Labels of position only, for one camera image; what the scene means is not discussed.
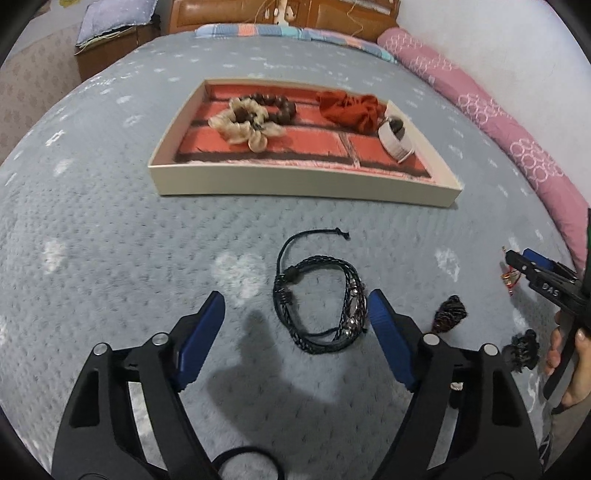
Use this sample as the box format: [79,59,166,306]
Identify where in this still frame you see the red string charm bracelet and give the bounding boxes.
[500,246,525,296]

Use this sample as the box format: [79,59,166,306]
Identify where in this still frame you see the black scrunchie with charm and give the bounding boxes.
[502,329,540,373]

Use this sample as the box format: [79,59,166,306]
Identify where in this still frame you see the black braided leather bracelet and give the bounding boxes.
[271,227,370,355]

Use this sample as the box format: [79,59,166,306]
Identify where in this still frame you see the gold watch white strap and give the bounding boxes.
[376,115,417,165]

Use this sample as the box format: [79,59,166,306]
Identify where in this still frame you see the cream flower scrunchie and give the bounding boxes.
[207,97,287,153]

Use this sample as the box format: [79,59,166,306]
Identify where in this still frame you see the beige jewelry tray red lining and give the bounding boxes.
[148,79,463,207]

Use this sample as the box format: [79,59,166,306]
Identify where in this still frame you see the person right hand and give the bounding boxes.
[543,310,591,409]

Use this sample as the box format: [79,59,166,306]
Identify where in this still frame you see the pink rolled quilt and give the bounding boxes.
[378,27,589,273]

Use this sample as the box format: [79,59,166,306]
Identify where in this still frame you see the grey patterned bedspread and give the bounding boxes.
[1,33,571,479]

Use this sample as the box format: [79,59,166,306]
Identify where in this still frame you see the orange red scrunchie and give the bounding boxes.
[317,91,386,135]

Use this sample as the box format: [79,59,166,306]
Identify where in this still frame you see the wooden leather headboard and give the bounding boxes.
[164,1,401,37]

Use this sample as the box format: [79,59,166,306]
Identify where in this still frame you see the right plaid pillow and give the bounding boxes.
[300,28,398,64]

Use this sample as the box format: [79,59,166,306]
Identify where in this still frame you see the plaid pillow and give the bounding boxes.
[300,28,398,64]
[194,23,311,41]

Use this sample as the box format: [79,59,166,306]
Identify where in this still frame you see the wooden nightstand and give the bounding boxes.
[74,24,160,81]

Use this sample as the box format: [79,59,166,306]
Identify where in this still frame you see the left plaid pillow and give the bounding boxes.
[194,23,311,41]

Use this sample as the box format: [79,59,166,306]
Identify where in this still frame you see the lavender dotted cushion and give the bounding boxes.
[76,0,157,47]

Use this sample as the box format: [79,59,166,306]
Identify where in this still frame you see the brown teardrop pendant black cord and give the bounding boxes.
[431,294,469,334]

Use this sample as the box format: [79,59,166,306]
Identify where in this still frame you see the brown wooden bead bracelet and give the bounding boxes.
[239,92,299,128]

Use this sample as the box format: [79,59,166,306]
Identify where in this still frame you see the white charging cable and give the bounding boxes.
[257,0,371,38]

